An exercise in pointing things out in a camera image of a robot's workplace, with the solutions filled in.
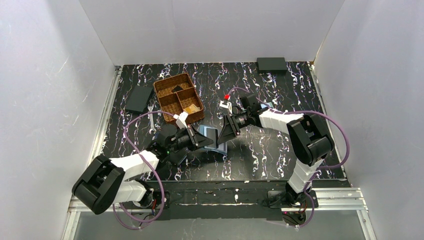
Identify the blue card holder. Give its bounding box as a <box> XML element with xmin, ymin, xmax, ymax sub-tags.
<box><xmin>198</xmin><ymin>124</ymin><xmax>228</xmax><ymax>156</ymax></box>

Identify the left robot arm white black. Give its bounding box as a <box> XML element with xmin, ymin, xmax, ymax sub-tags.
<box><xmin>71</xmin><ymin>124</ymin><xmax>215</xmax><ymax>215</ymax></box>

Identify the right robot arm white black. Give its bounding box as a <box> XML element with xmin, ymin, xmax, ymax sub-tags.
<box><xmin>217</xmin><ymin>93</ymin><xmax>335</xmax><ymax>203</ymax></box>

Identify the teal open card holder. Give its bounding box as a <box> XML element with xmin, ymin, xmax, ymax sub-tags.
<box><xmin>260</xmin><ymin>102</ymin><xmax>274</xmax><ymax>111</ymax></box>

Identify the black card in basket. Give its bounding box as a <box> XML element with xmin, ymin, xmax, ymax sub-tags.
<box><xmin>171</xmin><ymin>85</ymin><xmax>184</xmax><ymax>93</ymax></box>

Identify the silver wrench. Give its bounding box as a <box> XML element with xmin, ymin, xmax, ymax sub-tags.
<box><xmin>147</xmin><ymin>105</ymin><xmax>157</xmax><ymax>134</ymax></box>

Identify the tan item in basket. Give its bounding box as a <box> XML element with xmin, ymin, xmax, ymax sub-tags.
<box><xmin>183</xmin><ymin>103</ymin><xmax>201</xmax><ymax>115</ymax></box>

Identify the black box back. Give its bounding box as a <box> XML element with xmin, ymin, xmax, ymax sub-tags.
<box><xmin>256</xmin><ymin>57</ymin><xmax>288</xmax><ymax>74</ymax></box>

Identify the black box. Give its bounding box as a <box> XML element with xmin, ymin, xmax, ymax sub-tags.
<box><xmin>256</xmin><ymin>57</ymin><xmax>288</xmax><ymax>74</ymax></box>
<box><xmin>125</xmin><ymin>86</ymin><xmax>154</xmax><ymax>115</ymax></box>

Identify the brown wicker divided basket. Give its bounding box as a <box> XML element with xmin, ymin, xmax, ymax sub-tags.
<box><xmin>153</xmin><ymin>73</ymin><xmax>205</xmax><ymax>124</ymax></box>

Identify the black box left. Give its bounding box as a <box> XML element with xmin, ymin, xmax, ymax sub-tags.
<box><xmin>125</xmin><ymin>86</ymin><xmax>154</xmax><ymax>115</ymax></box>

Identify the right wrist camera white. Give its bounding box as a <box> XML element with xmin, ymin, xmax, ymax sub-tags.
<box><xmin>219</xmin><ymin>94</ymin><xmax>233</xmax><ymax>114</ymax></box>

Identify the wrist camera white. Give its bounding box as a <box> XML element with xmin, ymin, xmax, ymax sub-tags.
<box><xmin>173</xmin><ymin>111</ymin><xmax>189</xmax><ymax>129</ymax></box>
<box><xmin>219</xmin><ymin>94</ymin><xmax>233</xmax><ymax>114</ymax></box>

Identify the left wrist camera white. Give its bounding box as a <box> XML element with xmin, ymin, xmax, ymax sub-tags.
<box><xmin>173</xmin><ymin>111</ymin><xmax>189</xmax><ymax>129</ymax></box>

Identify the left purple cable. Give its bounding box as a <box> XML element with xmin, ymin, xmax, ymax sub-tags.
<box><xmin>112</xmin><ymin>111</ymin><xmax>181</xmax><ymax>231</ymax></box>

